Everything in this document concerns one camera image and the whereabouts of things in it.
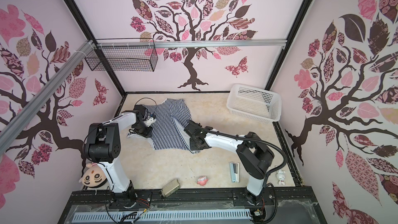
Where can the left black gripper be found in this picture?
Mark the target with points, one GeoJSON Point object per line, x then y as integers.
{"type": "Point", "coordinates": [145, 135]}

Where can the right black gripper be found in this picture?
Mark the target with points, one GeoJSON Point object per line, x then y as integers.
{"type": "Point", "coordinates": [191, 136]}

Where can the blue white striped tank top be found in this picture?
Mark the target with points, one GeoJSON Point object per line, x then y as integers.
{"type": "Point", "coordinates": [171, 117]}

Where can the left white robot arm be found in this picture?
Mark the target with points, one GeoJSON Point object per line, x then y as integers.
{"type": "Point", "coordinates": [102, 148]}

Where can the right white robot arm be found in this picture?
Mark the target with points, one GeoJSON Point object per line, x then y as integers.
{"type": "Point", "coordinates": [259, 158]}

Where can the pink denture toy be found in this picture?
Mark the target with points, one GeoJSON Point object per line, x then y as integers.
{"type": "Point", "coordinates": [202, 181]}

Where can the grey white stapler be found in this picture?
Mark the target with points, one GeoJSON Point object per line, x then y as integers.
{"type": "Point", "coordinates": [234, 172]}

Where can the white plastic laundry basket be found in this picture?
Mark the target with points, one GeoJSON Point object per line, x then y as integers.
{"type": "Point", "coordinates": [254, 103]}

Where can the tan rectangular box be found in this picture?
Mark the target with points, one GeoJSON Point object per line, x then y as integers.
{"type": "Point", "coordinates": [170, 188]}

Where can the plush doll head toy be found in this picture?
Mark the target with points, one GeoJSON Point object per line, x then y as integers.
{"type": "Point", "coordinates": [94, 177]}

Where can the small white rabbit figurine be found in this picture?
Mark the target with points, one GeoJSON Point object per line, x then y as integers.
{"type": "Point", "coordinates": [281, 176]}

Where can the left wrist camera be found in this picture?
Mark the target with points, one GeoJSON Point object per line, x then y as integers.
{"type": "Point", "coordinates": [151, 119]}

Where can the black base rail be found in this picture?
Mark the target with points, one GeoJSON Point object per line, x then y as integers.
{"type": "Point", "coordinates": [238, 196]}

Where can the black wire mesh basket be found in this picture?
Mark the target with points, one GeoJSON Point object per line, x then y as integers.
{"type": "Point", "coordinates": [123, 54]}

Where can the rear aluminium frame bar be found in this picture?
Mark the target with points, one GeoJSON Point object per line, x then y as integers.
{"type": "Point", "coordinates": [192, 44]}

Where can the aluminium frame bar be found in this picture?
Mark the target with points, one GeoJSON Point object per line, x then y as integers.
{"type": "Point", "coordinates": [192, 44]}
{"type": "Point", "coordinates": [10, 133]}

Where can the white slotted cable duct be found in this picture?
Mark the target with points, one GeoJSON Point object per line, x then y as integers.
{"type": "Point", "coordinates": [160, 216]}

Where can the left aluminium frame bar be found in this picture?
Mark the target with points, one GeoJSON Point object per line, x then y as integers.
{"type": "Point", "coordinates": [10, 133]}

